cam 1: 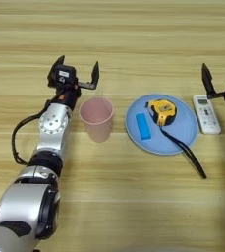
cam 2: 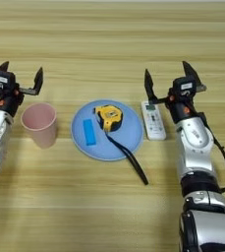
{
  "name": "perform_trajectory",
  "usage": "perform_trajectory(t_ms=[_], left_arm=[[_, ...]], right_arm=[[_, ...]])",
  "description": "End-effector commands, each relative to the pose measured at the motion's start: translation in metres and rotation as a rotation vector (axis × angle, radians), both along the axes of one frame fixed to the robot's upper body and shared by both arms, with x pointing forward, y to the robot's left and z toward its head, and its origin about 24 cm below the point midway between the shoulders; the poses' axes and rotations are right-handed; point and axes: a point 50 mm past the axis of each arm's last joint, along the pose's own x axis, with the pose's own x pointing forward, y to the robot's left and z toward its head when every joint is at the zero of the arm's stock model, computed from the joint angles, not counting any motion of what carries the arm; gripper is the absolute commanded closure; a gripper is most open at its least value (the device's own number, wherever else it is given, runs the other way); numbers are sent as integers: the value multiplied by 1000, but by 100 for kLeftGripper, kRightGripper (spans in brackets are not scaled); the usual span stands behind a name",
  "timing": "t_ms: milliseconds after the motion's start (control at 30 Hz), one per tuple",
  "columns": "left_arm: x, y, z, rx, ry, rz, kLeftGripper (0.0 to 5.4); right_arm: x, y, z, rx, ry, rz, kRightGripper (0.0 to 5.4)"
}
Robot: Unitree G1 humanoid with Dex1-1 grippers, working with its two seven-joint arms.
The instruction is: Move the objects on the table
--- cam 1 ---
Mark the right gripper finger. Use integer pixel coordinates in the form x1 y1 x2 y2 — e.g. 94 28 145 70
201 63 225 100

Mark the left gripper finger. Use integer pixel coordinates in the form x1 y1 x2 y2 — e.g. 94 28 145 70
47 54 66 88
77 60 100 91

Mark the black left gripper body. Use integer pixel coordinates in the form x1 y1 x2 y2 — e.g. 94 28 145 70
53 82 83 111

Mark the pink plastic cup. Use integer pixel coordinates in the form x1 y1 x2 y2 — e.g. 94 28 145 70
78 95 116 144

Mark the light blue round plate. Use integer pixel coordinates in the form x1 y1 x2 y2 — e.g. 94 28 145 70
124 94 200 157

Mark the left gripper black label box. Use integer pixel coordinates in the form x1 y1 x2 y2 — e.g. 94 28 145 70
53 64 77 87

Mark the white remote control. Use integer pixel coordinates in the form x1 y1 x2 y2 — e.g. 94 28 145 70
192 94 222 136

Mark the yellow black tape measure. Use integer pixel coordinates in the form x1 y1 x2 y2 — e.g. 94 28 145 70
145 98 207 180

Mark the small blue rectangular block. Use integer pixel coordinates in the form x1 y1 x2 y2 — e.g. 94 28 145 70
135 112 152 141

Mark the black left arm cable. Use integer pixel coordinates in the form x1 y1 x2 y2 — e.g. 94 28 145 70
11 97 58 166

